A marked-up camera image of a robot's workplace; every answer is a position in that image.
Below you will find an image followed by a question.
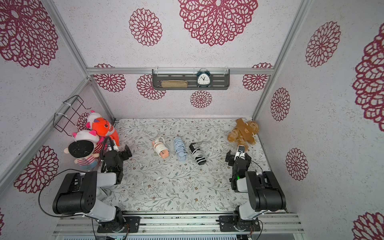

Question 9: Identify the orange fish plush toy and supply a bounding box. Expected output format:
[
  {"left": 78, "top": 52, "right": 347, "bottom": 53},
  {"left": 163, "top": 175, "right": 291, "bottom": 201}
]
[{"left": 86, "top": 111, "right": 120, "bottom": 147}]

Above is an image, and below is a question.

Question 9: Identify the floral table mat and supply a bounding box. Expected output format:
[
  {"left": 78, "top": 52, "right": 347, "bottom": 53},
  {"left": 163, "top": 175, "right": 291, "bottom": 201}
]
[{"left": 104, "top": 119, "right": 248, "bottom": 212}]

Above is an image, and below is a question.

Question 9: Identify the pink power strip white cord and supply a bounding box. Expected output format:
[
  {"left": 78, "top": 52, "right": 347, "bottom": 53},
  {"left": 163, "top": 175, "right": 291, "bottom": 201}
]
[{"left": 151, "top": 136, "right": 170, "bottom": 160}]

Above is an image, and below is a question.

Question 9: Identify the grey wall shelf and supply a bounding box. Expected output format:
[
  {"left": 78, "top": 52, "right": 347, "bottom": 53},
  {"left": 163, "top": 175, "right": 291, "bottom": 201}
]
[{"left": 152, "top": 69, "right": 230, "bottom": 90}]

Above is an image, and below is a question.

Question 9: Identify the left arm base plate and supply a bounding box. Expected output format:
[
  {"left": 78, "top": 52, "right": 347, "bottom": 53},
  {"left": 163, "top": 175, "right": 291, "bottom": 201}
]
[{"left": 97, "top": 216, "right": 141, "bottom": 234}]

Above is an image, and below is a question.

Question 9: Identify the black wire wall basket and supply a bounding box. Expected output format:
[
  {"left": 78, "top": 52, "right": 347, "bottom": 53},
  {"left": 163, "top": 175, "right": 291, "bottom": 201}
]
[{"left": 52, "top": 95, "right": 92, "bottom": 137}]

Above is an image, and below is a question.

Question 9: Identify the light blue power strip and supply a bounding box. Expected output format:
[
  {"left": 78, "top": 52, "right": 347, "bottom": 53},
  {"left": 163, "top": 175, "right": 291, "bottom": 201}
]
[{"left": 174, "top": 137, "right": 188, "bottom": 162}]

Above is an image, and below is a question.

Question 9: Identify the teal alarm clock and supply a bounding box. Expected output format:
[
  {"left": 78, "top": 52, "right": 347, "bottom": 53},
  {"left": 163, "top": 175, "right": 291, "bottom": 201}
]
[{"left": 197, "top": 71, "right": 212, "bottom": 88}]

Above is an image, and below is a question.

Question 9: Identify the black faced striped plush doll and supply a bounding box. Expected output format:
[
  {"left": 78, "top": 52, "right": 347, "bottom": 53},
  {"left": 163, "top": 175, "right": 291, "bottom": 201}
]
[{"left": 64, "top": 130, "right": 102, "bottom": 171}]

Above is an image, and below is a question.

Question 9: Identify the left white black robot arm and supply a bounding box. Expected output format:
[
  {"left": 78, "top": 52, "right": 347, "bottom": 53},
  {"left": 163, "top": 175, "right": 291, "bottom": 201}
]
[{"left": 53, "top": 146, "right": 132, "bottom": 233}]

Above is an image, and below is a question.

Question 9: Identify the tan pouch on shelf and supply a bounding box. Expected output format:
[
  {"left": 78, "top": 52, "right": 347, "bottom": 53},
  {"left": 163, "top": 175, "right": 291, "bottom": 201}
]
[{"left": 161, "top": 80, "right": 188, "bottom": 88}]

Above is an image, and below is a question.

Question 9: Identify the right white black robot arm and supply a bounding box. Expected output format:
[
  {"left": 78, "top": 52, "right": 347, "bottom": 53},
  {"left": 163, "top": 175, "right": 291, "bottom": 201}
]
[{"left": 219, "top": 146, "right": 286, "bottom": 232}]

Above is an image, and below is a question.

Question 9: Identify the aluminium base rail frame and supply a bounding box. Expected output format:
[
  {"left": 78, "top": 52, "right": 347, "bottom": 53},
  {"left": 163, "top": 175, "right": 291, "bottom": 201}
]
[{"left": 50, "top": 212, "right": 307, "bottom": 240}]

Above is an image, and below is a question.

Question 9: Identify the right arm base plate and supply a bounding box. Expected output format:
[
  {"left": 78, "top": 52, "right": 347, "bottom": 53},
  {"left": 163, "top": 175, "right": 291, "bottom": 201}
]
[{"left": 217, "top": 215, "right": 261, "bottom": 232}]

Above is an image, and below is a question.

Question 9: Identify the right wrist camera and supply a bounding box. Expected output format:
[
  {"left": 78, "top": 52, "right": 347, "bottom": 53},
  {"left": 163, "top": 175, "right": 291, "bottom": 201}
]
[{"left": 235, "top": 145, "right": 246, "bottom": 160}]

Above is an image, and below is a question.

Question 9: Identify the brown teddy bear plush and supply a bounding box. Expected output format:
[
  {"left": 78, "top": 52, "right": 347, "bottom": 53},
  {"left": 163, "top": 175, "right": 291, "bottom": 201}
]
[{"left": 227, "top": 118, "right": 260, "bottom": 152}]

